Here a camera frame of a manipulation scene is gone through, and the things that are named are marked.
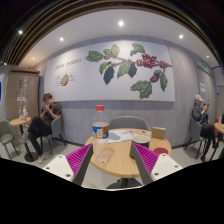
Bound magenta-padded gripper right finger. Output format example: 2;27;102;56
129;142;184;186

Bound person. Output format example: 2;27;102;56
190;93;218;163
19;92;63;164

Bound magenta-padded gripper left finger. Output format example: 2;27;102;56
42;143;95;187

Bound white wall notice board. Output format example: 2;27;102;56
213;66;224;88

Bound small round wooden table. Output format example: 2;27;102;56
9;116;40;163
209;121;224;162

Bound small brown cardboard box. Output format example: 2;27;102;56
150;126;167;140

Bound grey chair with dark legs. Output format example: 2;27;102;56
0;119;20;160
39;114;68;155
184;117;210;160

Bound round ceiling lights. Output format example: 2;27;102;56
17;19;185;61

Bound grey upholstered chair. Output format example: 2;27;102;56
108;115;151;132

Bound small clear bottle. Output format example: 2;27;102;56
21;106;29;122

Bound clear red-capped drink bottle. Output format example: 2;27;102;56
91;104;111;164

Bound flat round red coaster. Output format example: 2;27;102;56
153;147;170;156

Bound dark cup with white rim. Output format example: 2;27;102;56
131;133;152;150

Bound white paper placemat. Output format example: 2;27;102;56
108;129;135;145

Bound coffee branch wall mural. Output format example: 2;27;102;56
44;39;176;103

